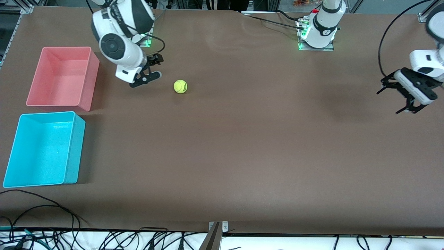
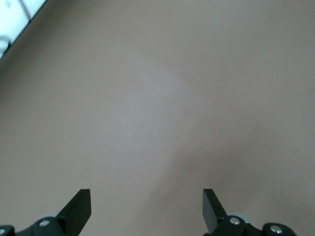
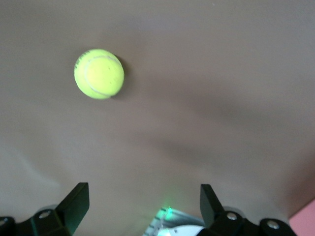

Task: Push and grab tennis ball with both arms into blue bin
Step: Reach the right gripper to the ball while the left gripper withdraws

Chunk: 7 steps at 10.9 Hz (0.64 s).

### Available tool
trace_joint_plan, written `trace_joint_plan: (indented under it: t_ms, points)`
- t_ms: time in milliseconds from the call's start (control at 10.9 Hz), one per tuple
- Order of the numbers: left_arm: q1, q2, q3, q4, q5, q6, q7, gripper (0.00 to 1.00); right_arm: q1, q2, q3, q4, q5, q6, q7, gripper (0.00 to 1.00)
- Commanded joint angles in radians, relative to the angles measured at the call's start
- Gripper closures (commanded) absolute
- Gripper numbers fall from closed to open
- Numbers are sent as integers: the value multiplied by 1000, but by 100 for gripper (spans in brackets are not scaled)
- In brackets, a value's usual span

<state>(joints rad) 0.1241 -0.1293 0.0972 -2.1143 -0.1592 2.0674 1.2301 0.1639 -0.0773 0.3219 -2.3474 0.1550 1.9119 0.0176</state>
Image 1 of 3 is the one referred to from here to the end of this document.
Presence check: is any yellow tennis ball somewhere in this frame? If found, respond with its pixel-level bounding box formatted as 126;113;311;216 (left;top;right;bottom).
173;79;188;94

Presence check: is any aluminium frame corner profile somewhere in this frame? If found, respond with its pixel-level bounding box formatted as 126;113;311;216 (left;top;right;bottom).
417;5;430;24

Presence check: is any black base power cable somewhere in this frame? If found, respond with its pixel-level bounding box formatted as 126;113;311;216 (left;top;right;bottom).
276;10;306;22
247;15;304;30

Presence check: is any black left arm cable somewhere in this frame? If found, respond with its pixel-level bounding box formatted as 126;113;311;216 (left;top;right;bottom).
378;0;432;78

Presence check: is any teal cable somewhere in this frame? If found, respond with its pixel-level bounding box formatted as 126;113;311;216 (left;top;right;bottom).
0;226;47;248

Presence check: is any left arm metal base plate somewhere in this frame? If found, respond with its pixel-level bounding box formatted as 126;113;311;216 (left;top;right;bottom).
297;19;335;52

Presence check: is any small metal edge bracket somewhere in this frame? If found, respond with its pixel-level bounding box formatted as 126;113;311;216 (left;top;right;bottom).
208;221;229;233

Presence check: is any grey metal post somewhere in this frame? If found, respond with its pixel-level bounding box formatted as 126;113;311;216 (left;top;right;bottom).
198;222;222;250

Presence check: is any aluminium frame with bracket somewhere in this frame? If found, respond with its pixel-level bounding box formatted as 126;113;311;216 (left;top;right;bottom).
0;0;35;66

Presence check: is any long black table cable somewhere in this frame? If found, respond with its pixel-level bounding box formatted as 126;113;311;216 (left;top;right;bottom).
0;205;89;230
0;189;81;230

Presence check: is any pink plastic bin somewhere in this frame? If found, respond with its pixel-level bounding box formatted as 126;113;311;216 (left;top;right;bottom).
26;46;100;113

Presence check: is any blue plastic bin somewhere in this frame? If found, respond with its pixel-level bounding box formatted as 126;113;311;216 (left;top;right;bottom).
2;111;86;189

